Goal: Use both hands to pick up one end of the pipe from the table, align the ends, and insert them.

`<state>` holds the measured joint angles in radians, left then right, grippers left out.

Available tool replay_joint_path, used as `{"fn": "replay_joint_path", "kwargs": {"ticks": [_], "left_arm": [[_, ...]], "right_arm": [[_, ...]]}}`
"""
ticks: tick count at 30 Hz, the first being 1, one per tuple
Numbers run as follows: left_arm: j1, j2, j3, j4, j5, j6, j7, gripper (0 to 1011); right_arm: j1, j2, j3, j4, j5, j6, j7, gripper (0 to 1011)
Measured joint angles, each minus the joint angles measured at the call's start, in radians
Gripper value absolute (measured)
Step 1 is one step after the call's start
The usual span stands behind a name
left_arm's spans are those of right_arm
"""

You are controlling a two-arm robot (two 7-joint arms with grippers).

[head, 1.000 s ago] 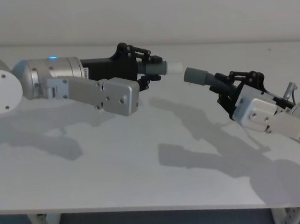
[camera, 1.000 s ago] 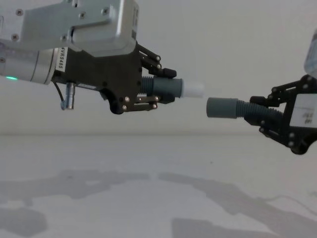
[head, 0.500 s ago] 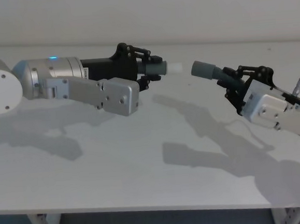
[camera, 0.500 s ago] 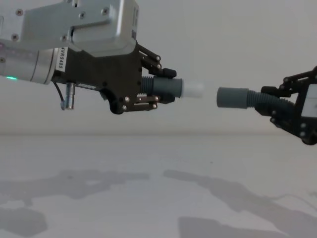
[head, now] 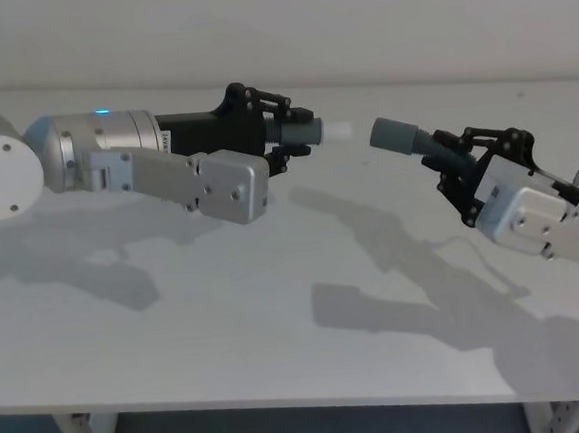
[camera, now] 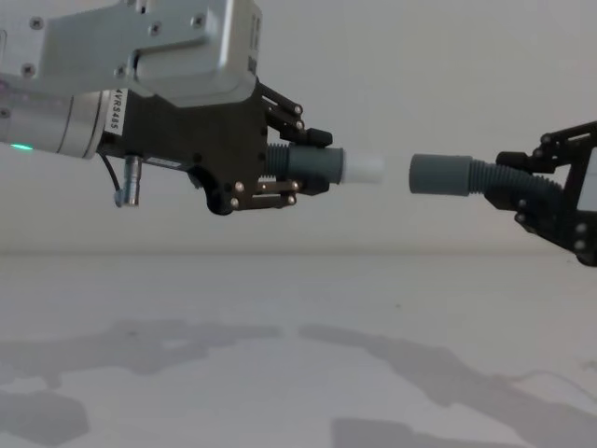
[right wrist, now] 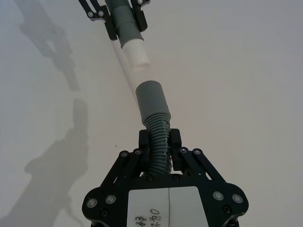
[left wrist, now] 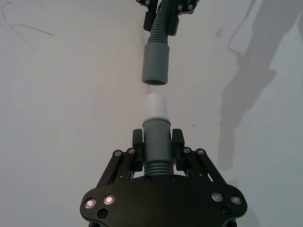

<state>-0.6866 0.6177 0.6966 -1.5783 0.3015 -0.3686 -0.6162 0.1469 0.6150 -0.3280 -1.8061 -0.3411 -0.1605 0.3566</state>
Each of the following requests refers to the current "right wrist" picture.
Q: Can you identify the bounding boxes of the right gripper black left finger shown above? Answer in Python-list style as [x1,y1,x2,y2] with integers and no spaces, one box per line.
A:
[81,130,152,209]

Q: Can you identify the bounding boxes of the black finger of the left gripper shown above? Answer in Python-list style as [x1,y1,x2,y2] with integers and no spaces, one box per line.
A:
[129,0,148,33]
[79,0,118,41]

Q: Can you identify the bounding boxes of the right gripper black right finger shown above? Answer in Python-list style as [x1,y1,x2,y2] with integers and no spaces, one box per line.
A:
[169,129,250,210]

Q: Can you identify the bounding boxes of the grey pipe with white end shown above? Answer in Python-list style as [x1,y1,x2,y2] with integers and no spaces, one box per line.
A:
[105,0,151,72]

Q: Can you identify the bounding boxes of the grey corrugated hose with cuff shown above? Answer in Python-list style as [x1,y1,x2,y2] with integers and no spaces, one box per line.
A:
[135,80,172,176]

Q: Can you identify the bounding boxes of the white table cloth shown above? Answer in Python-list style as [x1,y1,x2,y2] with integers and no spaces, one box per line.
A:
[0,0,303,227]

